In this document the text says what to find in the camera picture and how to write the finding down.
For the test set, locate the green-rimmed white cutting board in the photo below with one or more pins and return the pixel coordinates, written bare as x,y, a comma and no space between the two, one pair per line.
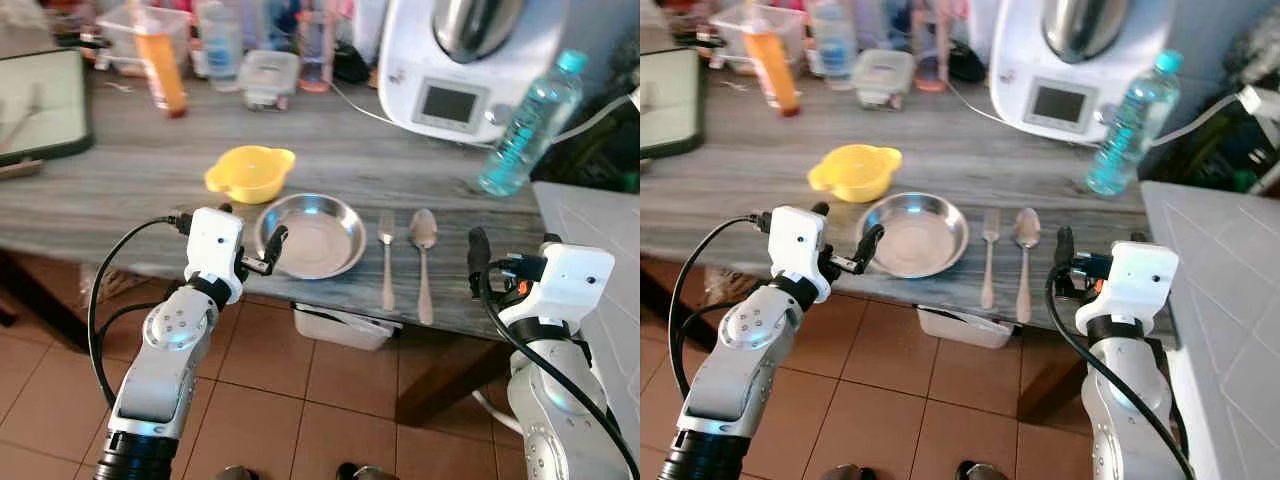
668,100
40,105

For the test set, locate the white kitchen food processor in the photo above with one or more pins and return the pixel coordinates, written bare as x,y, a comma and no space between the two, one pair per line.
420,60
1030,60

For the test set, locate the clear blue-label plastic bottle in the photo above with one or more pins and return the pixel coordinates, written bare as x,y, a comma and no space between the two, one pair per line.
832,50
220,50

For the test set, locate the small lidded plastic container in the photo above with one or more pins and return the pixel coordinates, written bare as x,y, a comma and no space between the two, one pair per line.
268,78
882,76

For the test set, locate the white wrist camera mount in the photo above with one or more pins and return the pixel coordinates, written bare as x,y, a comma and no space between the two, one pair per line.
797,245
215,245
1135,280
570,280

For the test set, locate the clear teal-capped water bottle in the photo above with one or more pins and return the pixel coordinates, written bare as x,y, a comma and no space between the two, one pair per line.
1135,125
530,125

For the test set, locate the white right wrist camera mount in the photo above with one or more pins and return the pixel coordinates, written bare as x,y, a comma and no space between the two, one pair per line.
1135,280
570,280

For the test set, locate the silver metal fork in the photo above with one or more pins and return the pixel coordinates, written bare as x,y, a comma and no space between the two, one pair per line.
387,260
990,260

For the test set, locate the tall pink plastic tumbler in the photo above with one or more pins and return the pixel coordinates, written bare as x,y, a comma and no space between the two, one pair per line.
928,55
315,55

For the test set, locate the small wooden stick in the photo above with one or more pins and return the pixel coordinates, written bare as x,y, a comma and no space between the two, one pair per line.
20,169

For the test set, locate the small black pouch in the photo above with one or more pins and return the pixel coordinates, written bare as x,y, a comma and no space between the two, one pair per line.
965,66
352,66

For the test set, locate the stainless steel plate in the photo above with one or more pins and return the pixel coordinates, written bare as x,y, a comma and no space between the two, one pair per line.
915,238
315,238

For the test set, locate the clear plastic storage box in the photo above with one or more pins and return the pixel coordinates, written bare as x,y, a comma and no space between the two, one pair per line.
115,40
728,38

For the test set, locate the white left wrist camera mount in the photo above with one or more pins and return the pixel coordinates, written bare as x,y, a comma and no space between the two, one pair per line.
797,245
215,245

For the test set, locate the white plastic tub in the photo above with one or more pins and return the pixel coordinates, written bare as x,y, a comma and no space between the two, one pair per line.
345,328
965,328

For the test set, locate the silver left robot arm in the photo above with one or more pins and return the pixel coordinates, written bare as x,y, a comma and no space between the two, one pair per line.
160,370
735,370

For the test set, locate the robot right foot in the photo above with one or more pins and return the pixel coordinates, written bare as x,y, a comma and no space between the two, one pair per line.
980,472
360,472

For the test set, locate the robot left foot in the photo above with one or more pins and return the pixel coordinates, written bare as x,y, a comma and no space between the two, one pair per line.
855,473
236,473

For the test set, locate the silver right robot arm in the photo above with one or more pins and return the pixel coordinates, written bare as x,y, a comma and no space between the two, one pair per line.
1125,400
545,400

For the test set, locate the dark wooden table leg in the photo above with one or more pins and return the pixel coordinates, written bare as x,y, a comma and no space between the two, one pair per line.
45,300

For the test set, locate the orange sauce squeeze bottle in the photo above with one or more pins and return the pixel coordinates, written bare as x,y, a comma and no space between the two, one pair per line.
775,70
162,70

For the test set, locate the yellow plastic bowl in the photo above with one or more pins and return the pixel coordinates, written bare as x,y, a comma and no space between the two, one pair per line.
855,172
250,172

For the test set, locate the silver metal spoon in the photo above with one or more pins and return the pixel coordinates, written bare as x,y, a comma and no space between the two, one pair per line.
1027,230
424,232

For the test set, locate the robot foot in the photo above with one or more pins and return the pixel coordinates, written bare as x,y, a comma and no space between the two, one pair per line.
236,473
855,473
360,472
980,472

